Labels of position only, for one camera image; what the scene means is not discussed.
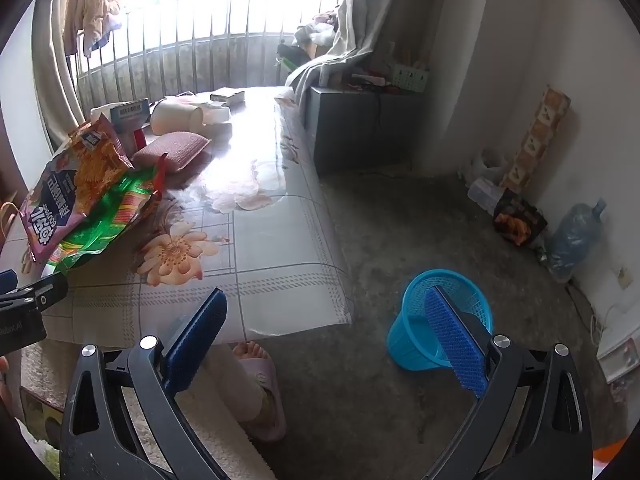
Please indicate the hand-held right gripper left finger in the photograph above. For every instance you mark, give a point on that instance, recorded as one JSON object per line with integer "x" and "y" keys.
{"x": 195, "y": 345}

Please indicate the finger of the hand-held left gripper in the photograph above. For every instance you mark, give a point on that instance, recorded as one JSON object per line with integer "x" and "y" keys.
{"x": 7, "y": 279}
{"x": 37, "y": 296}

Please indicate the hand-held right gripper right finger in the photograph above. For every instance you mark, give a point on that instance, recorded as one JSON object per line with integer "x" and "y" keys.
{"x": 457, "y": 345}

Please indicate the blue plastic basket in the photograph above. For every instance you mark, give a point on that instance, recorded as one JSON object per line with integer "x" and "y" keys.
{"x": 415, "y": 340}

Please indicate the large green snack bag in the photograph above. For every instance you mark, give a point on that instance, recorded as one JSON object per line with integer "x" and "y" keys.
{"x": 110, "y": 220}

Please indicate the red plastic wrapper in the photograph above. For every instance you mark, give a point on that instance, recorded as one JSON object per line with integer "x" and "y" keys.
{"x": 161, "y": 172}

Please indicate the person's left hand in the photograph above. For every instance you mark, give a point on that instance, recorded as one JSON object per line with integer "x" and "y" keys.
{"x": 4, "y": 385}

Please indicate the person's foot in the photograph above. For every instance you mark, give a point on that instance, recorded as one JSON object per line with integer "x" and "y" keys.
{"x": 247, "y": 349}

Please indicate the cream fleece pants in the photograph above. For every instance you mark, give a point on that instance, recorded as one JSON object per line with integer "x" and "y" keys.
{"x": 240, "y": 385}

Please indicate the pink slipper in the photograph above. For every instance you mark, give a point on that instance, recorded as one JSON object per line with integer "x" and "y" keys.
{"x": 272, "y": 427}

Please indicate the floral tablecloth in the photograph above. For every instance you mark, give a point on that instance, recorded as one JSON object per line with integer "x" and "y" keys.
{"x": 270, "y": 240}

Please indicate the black orange snack bag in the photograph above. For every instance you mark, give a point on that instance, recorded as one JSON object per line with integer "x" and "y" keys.
{"x": 517, "y": 217}

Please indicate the clear plastic container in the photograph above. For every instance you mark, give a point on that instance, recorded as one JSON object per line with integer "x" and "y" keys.
{"x": 482, "y": 194}

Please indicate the clear water jug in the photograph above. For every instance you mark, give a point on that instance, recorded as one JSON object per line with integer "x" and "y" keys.
{"x": 570, "y": 240}

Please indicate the white floor device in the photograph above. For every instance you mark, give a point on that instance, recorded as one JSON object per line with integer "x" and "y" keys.
{"x": 620, "y": 355}

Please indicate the white plastic bag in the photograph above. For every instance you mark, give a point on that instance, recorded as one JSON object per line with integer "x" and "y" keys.
{"x": 489, "y": 164}

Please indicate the red round object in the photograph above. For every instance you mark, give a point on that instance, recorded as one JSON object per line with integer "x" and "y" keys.
{"x": 137, "y": 141}

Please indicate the pink knitted pad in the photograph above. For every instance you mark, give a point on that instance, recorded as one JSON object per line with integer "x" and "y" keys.
{"x": 172, "y": 152}

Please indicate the beige curtain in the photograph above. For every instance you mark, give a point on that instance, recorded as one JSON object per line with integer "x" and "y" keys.
{"x": 55, "y": 85}

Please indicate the white blue carton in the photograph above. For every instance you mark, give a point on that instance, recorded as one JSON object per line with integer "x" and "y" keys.
{"x": 125, "y": 112}

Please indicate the white paper cup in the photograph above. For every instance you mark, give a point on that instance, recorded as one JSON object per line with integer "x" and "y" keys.
{"x": 172, "y": 117}

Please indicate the patterned long box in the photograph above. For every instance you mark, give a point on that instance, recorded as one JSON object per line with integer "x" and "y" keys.
{"x": 537, "y": 135}

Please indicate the grey cabinet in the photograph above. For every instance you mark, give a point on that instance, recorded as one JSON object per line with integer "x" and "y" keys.
{"x": 360, "y": 125}

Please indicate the small gold box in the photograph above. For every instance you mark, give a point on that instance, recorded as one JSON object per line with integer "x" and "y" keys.
{"x": 227, "y": 96}

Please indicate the green power strip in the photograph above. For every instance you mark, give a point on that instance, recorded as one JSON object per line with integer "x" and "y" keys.
{"x": 410, "y": 77}

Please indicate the dark red clutter pile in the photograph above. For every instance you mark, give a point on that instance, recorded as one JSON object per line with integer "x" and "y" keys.
{"x": 367, "y": 79}

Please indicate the metal window railing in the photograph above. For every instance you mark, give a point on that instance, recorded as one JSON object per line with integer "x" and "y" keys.
{"x": 200, "y": 60}

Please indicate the hanging beige jacket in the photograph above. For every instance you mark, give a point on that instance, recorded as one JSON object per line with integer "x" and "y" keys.
{"x": 97, "y": 5}

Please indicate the green object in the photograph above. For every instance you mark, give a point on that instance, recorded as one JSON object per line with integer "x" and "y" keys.
{"x": 286, "y": 63}

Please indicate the black object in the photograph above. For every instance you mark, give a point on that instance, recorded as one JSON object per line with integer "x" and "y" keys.
{"x": 286, "y": 51}

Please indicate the cardboard box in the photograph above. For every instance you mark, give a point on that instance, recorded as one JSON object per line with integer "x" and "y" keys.
{"x": 316, "y": 49}

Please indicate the pile of clothes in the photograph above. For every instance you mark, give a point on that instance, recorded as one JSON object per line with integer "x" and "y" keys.
{"x": 315, "y": 30}

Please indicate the grey curtain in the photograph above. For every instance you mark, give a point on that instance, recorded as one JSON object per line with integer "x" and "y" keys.
{"x": 360, "y": 20}

